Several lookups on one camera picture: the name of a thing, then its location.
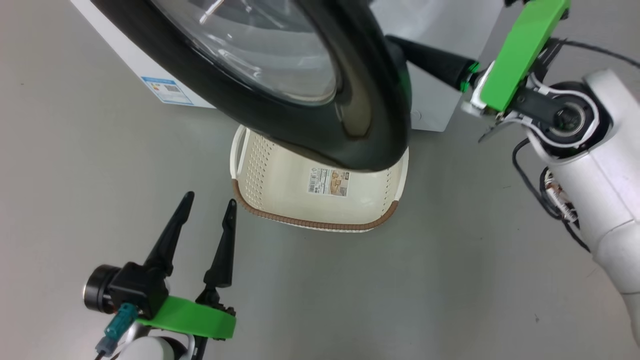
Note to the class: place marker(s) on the paper product label sticker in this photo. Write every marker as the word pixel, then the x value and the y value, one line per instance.
pixel 328 181

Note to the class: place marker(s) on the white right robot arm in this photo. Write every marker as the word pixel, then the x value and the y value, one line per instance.
pixel 600 190

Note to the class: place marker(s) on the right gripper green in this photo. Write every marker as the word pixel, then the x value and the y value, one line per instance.
pixel 520 50

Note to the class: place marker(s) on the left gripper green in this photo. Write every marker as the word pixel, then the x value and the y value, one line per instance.
pixel 195 317

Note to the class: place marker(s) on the black glass washing machine door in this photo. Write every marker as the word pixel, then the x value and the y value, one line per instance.
pixel 310 130

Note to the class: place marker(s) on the blue energy label sticker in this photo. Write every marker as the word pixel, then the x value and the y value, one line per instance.
pixel 166 91

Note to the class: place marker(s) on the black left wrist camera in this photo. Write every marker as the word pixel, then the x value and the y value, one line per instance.
pixel 135 290

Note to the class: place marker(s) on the white washing machine body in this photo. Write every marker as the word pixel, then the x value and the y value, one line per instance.
pixel 145 60

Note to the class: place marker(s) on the cream perforated laundry basket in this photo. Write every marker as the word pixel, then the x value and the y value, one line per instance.
pixel 280 190

